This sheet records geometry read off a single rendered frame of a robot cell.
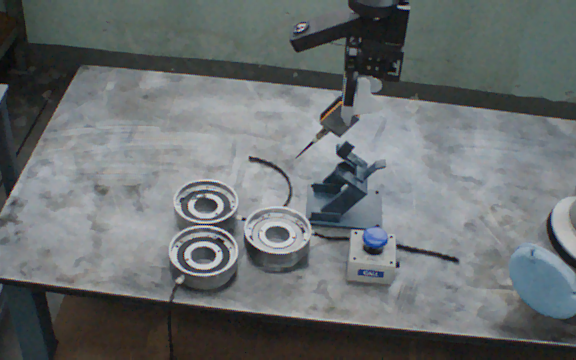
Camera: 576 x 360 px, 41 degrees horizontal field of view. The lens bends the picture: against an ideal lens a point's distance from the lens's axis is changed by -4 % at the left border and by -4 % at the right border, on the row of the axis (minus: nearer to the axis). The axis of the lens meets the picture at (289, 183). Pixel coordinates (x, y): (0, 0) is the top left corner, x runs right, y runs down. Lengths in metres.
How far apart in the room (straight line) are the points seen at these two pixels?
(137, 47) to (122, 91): 1.43
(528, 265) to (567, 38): 1.95
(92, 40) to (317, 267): 1.98
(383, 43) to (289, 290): 0.39
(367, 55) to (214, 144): 0.44
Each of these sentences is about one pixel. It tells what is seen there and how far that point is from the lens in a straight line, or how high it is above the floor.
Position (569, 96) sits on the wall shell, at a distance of 3.08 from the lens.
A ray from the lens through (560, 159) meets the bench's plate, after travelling 1.58.
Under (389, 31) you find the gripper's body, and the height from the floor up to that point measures 1.16.
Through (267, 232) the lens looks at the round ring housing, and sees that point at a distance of 1.26.
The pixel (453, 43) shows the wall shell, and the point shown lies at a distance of 2.89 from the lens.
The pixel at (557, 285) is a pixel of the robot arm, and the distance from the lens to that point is 1.05.
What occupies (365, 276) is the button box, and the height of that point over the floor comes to 0.82.
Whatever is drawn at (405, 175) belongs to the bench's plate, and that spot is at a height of 0.80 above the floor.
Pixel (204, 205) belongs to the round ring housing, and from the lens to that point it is 1.32.
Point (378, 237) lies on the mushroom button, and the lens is 1.20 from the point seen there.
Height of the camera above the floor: 1.70
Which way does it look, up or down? 41 degrees down
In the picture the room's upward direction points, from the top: 5 degrees clockwise
